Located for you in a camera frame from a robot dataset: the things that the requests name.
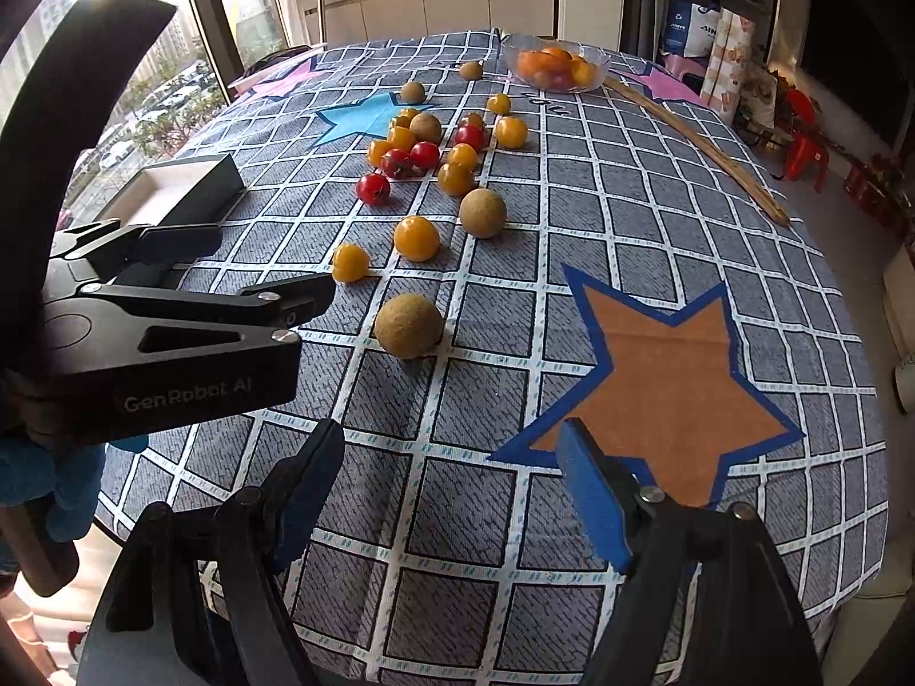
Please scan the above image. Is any checked star tablecloth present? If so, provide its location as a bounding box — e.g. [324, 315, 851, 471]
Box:
[67, 27, 891, 686]

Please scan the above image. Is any white printed bag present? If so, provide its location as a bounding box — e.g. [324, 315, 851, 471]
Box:
[661, 0, 722, 58]

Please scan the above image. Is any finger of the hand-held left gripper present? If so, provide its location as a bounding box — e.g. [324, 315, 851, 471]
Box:
[82, 272, 339, 368]
[50, 220, 224, 284]

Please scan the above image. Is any red plastic stool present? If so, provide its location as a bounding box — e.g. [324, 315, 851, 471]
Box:
[782, 89, 834, 190]

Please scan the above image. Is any clear glass bowl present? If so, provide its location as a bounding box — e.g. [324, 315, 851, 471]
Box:
[500, 34, 611, 94]

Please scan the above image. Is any patterned gift bag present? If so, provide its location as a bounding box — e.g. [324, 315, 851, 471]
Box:
[701, 7, 757, 119]

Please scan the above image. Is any red gift box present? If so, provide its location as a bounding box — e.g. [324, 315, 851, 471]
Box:
[844, 157, 909, 230]

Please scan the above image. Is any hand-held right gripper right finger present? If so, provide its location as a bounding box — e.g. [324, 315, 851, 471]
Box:
[554, 418, 823, 686]

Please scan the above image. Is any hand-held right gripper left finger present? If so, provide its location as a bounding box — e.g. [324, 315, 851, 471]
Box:
[75, 418, 348, 686]

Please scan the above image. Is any long wooden stick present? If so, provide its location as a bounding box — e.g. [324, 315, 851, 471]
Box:
[604, 78, 791, 228]

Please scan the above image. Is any person's left hand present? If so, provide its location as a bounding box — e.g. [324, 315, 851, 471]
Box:
[0, 432, 150, 573]

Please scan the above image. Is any grey open box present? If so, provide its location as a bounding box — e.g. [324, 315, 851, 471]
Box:
[93, 152, 248, 230]

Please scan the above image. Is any white cabinet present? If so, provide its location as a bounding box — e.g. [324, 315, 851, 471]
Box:
[321, 0, 559, 51]

